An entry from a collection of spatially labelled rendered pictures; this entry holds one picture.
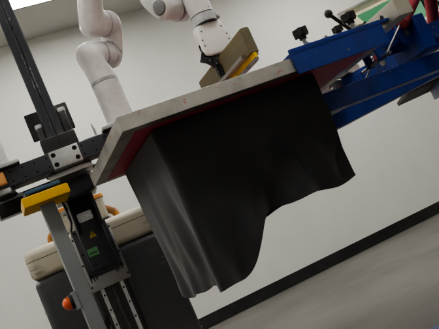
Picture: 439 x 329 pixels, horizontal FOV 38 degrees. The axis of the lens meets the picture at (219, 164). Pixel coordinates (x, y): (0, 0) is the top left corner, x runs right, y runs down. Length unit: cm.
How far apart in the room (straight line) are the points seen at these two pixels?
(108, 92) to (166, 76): 390
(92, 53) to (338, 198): 442
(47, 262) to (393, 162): 473
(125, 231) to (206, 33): 102
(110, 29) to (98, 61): 14
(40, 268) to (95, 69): 85
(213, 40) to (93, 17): 50
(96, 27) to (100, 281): 95
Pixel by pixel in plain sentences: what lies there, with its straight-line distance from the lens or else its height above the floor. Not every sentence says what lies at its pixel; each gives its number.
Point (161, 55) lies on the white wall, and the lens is 613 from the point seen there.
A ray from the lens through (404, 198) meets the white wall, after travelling 670.
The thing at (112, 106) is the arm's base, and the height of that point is 120.
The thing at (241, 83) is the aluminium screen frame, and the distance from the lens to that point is 157.
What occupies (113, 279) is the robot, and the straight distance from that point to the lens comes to 250.
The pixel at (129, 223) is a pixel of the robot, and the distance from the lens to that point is 262.
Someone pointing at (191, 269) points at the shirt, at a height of 60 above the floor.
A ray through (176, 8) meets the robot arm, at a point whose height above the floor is 133.
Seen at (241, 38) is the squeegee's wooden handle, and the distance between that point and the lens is 174.
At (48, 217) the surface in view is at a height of 89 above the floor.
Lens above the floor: 63
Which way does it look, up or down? 7 degrees up
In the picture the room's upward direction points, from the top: 24 degrees counter-clockwise
